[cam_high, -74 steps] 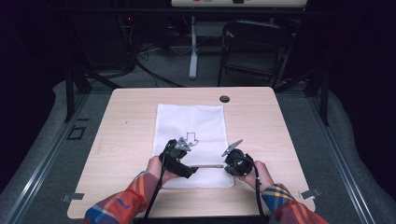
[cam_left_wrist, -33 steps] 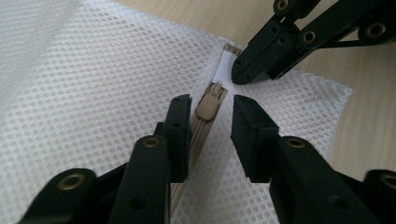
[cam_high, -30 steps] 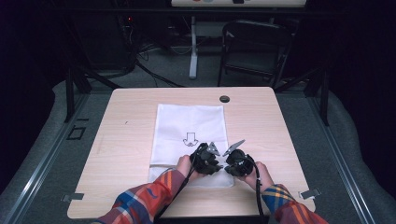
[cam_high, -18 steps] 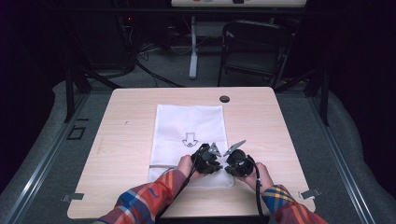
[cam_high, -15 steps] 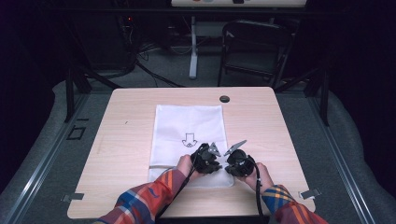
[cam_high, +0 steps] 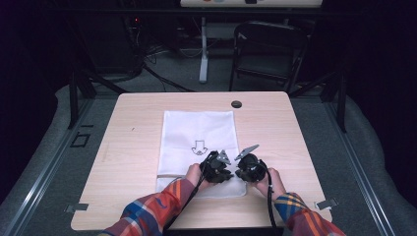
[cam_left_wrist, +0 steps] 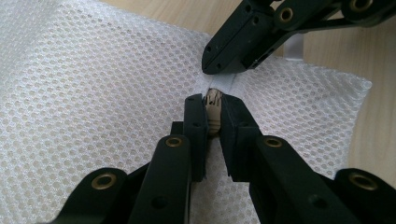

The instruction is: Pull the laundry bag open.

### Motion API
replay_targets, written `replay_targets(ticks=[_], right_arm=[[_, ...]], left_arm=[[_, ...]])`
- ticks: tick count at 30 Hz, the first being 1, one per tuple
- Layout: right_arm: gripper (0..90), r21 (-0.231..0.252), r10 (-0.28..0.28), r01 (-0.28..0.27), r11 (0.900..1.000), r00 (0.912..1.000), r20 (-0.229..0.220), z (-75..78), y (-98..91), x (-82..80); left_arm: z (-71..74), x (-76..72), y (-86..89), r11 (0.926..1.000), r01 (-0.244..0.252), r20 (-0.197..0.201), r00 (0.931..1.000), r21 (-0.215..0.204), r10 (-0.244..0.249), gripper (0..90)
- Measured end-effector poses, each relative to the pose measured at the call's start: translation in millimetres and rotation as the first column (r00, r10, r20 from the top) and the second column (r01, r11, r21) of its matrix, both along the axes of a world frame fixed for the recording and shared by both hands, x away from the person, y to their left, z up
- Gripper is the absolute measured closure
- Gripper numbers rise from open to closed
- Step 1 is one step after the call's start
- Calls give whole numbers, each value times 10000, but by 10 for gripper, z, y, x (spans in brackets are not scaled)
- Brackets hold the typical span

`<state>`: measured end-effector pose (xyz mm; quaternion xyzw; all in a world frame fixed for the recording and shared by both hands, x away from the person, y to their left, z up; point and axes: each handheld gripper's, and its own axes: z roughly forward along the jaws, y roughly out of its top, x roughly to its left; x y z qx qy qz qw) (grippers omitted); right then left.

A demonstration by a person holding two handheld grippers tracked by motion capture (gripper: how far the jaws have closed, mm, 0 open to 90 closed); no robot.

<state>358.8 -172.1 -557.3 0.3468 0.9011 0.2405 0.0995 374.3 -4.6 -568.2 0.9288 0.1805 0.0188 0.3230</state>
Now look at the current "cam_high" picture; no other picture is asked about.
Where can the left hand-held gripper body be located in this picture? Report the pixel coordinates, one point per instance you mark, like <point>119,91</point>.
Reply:
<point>214,168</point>

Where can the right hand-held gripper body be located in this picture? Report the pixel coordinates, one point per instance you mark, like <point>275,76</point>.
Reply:
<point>252,168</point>

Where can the white cloth bag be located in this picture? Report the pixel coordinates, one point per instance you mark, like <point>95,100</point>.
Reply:
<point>196,128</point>

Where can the person's left hand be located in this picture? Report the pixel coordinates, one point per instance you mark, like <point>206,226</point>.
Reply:
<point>194,175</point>

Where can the person's right hand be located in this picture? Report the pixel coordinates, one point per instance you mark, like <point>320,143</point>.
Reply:
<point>273,185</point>

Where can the white table leg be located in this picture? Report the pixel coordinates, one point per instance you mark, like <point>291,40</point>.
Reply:
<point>204,62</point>

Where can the black metal stand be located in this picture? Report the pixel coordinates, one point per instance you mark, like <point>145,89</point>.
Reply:
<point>342,105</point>
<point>73,101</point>

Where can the black folding chair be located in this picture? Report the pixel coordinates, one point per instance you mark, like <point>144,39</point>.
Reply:
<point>268,49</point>

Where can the dark computer tower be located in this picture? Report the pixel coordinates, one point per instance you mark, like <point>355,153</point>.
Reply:
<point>111,46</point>

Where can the black horizontal metal bar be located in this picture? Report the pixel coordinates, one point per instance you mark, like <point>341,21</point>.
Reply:
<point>131,11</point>

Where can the aluminium floor rail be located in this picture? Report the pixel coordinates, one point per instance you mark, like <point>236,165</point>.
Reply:
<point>49,170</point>
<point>360,173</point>

